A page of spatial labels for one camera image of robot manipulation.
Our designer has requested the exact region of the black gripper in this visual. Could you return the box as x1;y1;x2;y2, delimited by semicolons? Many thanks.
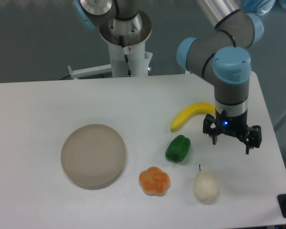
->
202;111;262;155

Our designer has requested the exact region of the yellow banana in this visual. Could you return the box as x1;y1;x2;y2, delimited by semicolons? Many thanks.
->
170;102;215;132

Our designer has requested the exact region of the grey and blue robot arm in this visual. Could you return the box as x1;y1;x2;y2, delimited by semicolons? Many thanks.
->
73;0;264;150

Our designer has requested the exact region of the green bell pepper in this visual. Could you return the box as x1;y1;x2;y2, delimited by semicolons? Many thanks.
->
165;135;191;162

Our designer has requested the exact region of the white pear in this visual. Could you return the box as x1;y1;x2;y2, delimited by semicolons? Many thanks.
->
193;164;219;205

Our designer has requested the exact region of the orange knotted bread roll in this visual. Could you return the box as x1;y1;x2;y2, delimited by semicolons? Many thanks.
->
139;167;170;196

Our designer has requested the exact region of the beige round plate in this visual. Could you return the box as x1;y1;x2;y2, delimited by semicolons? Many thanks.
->
61;124;127;190

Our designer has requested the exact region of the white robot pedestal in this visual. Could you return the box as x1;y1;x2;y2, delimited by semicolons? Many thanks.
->
107;42;153;78

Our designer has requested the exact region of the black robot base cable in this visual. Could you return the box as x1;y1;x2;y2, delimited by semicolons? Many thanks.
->
118;35;133;77

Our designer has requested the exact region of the white left frame bar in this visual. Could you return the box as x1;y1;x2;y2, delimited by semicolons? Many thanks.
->
68;64;111;79

